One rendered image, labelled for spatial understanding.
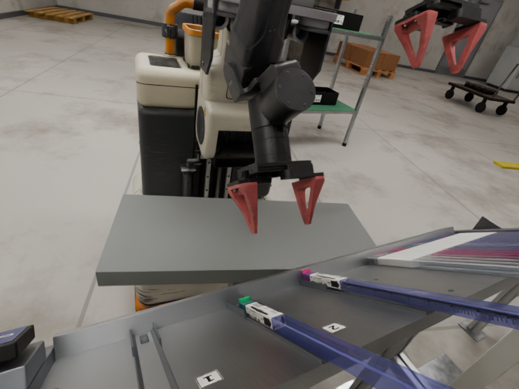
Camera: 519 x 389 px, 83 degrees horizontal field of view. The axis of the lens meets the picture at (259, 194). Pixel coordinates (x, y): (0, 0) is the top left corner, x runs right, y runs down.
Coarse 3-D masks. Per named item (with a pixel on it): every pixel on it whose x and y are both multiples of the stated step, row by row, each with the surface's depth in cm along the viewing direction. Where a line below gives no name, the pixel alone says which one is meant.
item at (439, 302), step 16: (352, 288) 33; (368, 288) 30; (384, 288) 29; (400, 288) 28; (416, 304) 26; (432, 304) 24; (448, 304) 23; (464, 304) 22; (480, 304) 21; (496, 304) 21; (480, 320) 21; (496, 320) 20; (512, 320) 19
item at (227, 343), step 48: (432, 288) 31; (480, 288) 28; (144, 336) 32; (192, 336) 29; (240, 336) 27; (336, 336) 23; (384, 336) 22; (48, 384) 23; (96, 384) 22; (144, 384) 21; (192, 384) 20; (240, 384) 19; (288, 384) 18
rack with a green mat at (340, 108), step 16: (336, 32) 212; (352, 32) 218; (384, 32) 230; (288, 48) 203; (336, 64) 280; (368, 80) 251; (304, 112) 241; (320, 112) 248; (336, 112) 255; (352, 112) 264; (320, 128) 314
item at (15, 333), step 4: (16, 328) 25; (20, 328) 24; (24, 328) 24; (4, 332) 24; (8, 332) 24; (12, 332) 24; (16, 332) 23; (20, 332) 23; (0, 336) 23; (4, 336) 23; (8, 336) 22; (12, 336) 22; (16, 336) 22; (0, 340) 22; (4, 340) 21; (8, 340) 21; (12, 340) 21
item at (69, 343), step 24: (408, 240) 52; (312, 264) 43; (336, 264) 44; (360, 264) 46; (240, 288) 37; (264, 288) 39; (288, 288) 40; (144, 312) 32; (168, 312) 33; (192, 312) 35; (72, 336) 29; (96, 336) 30; (120, 336) 31
